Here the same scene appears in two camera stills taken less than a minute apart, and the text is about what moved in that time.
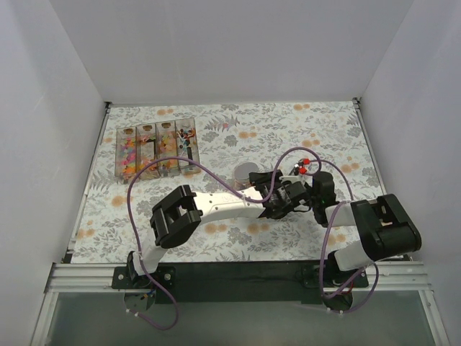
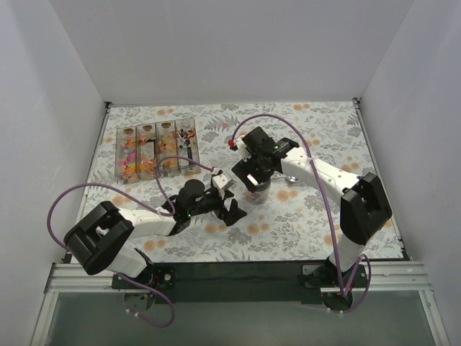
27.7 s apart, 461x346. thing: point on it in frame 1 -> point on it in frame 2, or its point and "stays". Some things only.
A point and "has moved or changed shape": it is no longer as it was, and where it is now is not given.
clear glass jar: x=241 y=184 has moved or changed shape
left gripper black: x=275 y=203 -> x=223 y=203
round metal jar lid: x=243 y=170 has moved or changed shape
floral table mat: x=257 y=182 stays
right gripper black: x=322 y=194 -> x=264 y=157
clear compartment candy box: x=137 y=145 stays
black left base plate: x=165 y=276 stays
